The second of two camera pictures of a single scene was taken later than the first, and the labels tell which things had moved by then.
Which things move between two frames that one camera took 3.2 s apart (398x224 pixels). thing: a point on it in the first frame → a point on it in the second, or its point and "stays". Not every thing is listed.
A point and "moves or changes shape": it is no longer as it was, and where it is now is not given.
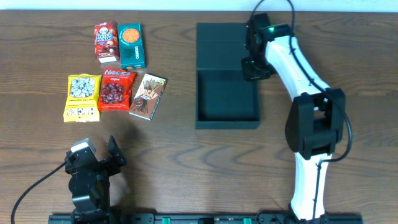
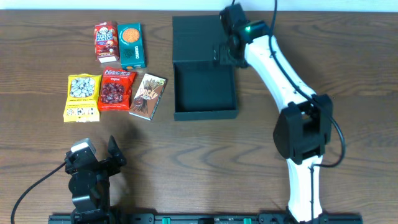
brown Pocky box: [147, 98] stays
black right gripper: [249, 75] → [223, 58]
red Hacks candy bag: [115, 89] stays
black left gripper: [118, 158] stays
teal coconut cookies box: [131, 46] stays
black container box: [224, 99] moves or changes shape
